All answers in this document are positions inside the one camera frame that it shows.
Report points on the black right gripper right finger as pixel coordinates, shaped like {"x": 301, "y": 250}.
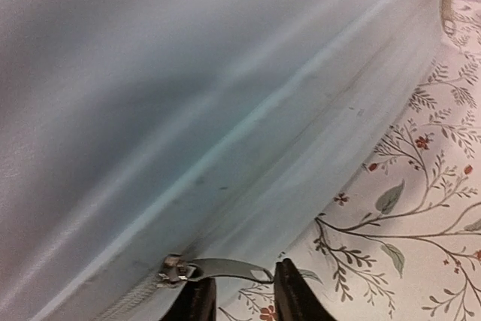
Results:
{"x": 293, "y": 298}

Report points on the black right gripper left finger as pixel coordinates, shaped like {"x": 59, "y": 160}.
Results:
{"x": 196, "y": 302}

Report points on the light blue hard-shell suitcase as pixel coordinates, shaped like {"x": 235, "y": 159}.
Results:
{"x": 131, "y": 129}

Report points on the floral white tablecloth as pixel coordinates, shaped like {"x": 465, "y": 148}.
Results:
{"x": 402, "y": 241}

